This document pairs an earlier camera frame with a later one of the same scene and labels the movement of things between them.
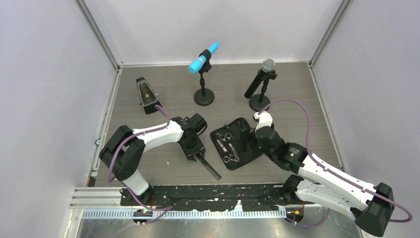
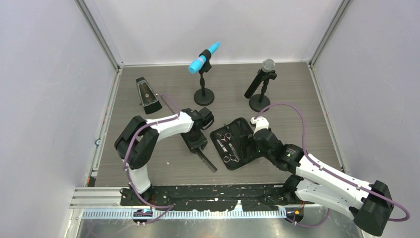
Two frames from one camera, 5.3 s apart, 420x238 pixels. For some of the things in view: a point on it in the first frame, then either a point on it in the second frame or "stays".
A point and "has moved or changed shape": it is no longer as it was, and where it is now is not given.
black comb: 209,167 has moved or changed shape
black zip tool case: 234,144 stays
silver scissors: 223,137 stays
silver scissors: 234,157 stays
